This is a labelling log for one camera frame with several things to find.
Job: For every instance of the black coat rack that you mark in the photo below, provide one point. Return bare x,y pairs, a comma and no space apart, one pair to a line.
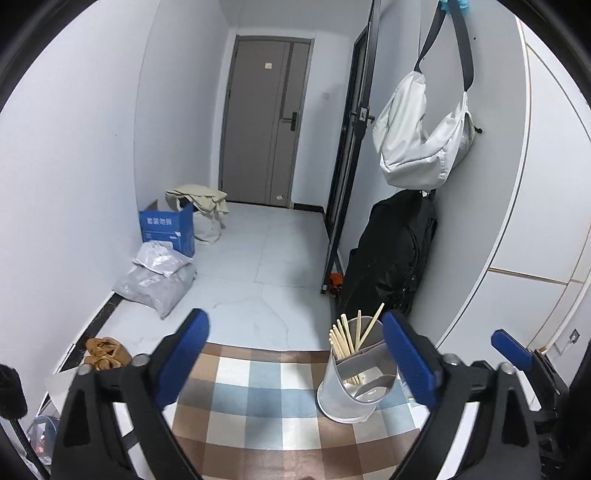
344,152

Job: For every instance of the white board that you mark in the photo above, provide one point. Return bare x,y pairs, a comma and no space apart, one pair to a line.
57,385

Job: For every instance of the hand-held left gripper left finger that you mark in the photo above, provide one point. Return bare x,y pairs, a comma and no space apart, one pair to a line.
182,355

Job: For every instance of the white sack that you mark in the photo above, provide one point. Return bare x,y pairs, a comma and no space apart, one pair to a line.
205,228

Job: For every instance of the grey parcel bag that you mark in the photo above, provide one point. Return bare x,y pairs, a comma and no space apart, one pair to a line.
157,290

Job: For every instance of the checked tablecloth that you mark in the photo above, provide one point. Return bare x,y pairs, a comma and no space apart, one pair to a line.
258,415

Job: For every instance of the teal fuzzy item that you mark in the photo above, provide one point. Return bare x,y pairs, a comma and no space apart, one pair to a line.
455,5

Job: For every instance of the white shoulder bag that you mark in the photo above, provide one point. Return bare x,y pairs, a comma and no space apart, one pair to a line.
415,138

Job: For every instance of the black backpack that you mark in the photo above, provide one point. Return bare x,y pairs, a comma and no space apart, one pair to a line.
392,249

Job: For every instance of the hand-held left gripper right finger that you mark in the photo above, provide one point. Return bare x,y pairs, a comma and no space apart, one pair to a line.
413,360

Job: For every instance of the white wardrobe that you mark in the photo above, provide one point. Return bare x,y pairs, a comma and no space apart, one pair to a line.
545,207

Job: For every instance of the blue cardboard box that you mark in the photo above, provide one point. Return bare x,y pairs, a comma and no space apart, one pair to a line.
166,230

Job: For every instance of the white parcel bag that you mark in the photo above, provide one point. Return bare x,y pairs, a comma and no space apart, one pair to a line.
159,258

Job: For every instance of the clear plastic container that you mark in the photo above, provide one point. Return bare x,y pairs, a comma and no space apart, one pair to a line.
44,434

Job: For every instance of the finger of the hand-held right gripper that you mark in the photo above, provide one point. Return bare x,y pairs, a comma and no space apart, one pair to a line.
510,346

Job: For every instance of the bundle of wooden chopsticks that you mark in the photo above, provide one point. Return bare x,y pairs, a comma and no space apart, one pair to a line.
341,339

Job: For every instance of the black foam microphone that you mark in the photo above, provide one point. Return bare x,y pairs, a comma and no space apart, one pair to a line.
11,390

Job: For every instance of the grey door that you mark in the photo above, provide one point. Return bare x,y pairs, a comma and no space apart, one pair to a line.
254,138

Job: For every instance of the small orange object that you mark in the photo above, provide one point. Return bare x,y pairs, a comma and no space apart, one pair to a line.
336,279

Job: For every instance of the grey oval utensil holder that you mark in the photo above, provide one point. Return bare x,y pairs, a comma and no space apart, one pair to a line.
341,397

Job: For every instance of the brown slippers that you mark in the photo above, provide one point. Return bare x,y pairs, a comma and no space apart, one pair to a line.
106,353

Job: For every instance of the beige cloth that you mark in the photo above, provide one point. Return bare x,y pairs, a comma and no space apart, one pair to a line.
198,194

